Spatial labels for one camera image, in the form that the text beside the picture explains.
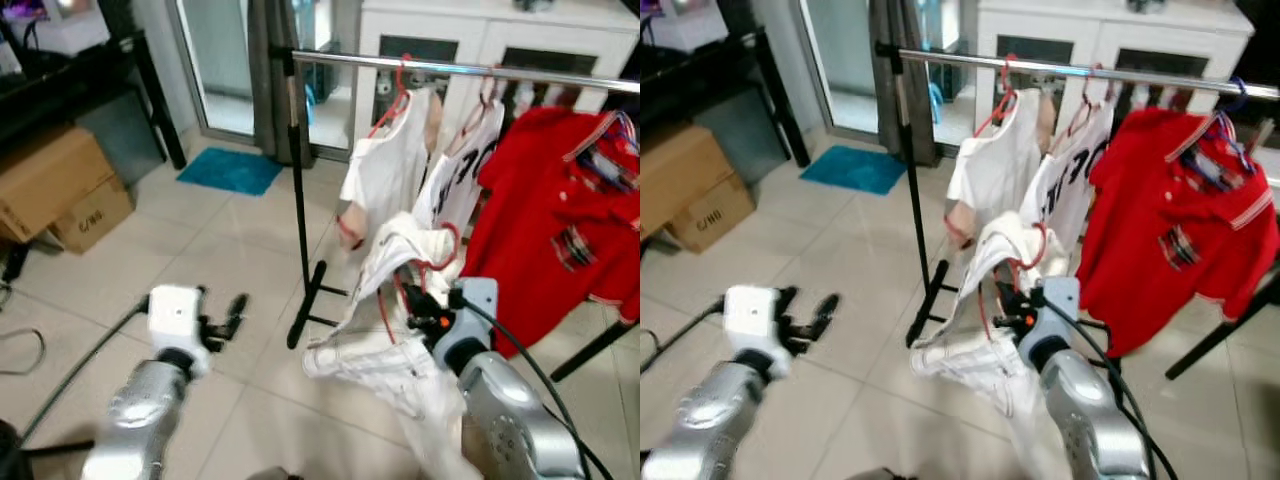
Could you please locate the red plastic clothes hanger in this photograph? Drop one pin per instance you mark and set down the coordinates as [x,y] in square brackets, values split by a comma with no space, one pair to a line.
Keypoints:
[455,245]
[1010,100]
[1042,245]
[404,100]

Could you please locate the white garment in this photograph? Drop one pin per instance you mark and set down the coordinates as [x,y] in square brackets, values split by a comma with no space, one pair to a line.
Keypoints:
[370,360]
[975,370]

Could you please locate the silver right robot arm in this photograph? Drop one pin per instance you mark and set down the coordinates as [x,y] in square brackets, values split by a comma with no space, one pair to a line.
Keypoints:
[510,420]
[1085,420]

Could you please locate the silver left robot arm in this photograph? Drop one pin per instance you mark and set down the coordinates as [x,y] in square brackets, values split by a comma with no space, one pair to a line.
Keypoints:
[715,420]
[140,420]

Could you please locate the pale red clothes hanger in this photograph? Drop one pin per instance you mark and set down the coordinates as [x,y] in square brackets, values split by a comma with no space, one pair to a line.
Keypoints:
[1088,105]
[485,105]

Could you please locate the purple clothes hanger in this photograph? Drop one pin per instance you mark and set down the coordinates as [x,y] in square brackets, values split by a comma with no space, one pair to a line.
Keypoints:
[622,135]
[1232,140]

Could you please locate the white shirt black print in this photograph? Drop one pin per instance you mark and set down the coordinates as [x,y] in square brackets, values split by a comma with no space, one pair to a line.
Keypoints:
[455,200]
[1065,215]

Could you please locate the small printed cardboard box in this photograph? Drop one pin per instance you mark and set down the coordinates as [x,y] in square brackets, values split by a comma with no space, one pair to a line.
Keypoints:
[715,215]
[95,218]

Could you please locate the white shirt tan sleeves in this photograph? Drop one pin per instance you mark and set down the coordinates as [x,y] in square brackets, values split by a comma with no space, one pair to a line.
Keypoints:
[390,170]
[1000,170]

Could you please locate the teal floor mat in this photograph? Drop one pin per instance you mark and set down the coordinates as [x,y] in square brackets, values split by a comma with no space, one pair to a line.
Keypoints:
[852,170]
[230,172]

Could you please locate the red polo shirt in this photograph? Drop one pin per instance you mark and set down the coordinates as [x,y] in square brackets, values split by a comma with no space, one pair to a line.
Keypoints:
[540,220]
[1160,220]

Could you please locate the large plain cardboard box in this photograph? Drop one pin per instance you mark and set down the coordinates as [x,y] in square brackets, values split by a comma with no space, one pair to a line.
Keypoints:
[685,175]
[50,180]

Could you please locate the grey board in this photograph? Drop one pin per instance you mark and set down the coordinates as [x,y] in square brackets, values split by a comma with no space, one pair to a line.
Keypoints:
[125,140]
[745,135]

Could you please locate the black power adapter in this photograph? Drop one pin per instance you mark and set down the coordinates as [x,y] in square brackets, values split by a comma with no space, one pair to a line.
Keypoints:
[15,263]

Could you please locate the grey curtain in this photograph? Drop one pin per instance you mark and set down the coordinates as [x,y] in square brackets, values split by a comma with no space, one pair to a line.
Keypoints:
[890,110]
[270,100]

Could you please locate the chrome and black clothes rack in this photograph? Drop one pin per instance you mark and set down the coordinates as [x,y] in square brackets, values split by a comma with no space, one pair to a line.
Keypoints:
[450,68]
[1060,70]

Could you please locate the glass sliding door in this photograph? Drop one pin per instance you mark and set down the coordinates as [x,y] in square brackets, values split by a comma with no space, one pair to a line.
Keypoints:
[835,60]
[215,60]

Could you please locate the black desk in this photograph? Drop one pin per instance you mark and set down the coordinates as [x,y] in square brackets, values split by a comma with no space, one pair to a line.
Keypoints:
[80,80]
[700,75]

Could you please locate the white glass-door cabinet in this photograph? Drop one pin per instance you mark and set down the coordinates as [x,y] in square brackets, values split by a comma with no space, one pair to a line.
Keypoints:
[1100,15]
[480,15]

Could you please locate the white desktop machine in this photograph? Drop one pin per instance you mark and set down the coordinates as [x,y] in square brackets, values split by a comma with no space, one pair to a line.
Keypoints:
[70,35]
[690,30]

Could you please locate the black perforated case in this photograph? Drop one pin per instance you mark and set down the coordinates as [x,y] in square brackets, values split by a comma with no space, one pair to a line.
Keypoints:
[737,15]
[115,15]

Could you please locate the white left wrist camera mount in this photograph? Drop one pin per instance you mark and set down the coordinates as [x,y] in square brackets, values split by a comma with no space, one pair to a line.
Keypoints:
[178,315]
[755,315]

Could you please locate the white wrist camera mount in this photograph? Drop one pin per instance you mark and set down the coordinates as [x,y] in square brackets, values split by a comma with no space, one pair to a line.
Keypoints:
[755,315]
[1058,310]
[178,315]
[475,310]

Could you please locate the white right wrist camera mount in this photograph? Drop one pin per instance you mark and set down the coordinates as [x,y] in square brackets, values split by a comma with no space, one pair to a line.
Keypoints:
[1058,310]
[475,310]

